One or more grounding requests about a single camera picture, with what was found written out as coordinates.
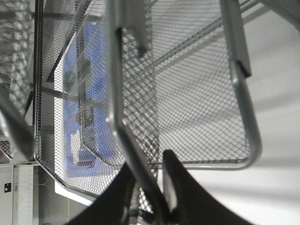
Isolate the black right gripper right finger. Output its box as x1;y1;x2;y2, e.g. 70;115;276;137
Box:
163;150;251;225

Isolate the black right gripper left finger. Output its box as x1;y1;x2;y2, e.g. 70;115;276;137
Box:
68;164;136;225

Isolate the red emergency stop button switch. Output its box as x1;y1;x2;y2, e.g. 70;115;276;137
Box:
75;106;94;128

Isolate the mesh rack tray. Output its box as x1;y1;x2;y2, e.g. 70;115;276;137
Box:
34;0;121;196
0;0;35;164
105;0;262;170

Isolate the white perforated block component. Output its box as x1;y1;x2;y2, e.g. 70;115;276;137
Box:
70;130;94;167

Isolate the blue plastic tray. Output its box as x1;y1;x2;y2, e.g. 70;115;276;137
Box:
62;22;123;177

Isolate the green terminal block component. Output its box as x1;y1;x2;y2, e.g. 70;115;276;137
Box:
63;59;91;94

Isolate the grey metal rack frame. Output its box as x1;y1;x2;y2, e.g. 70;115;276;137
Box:
0;0;262;213

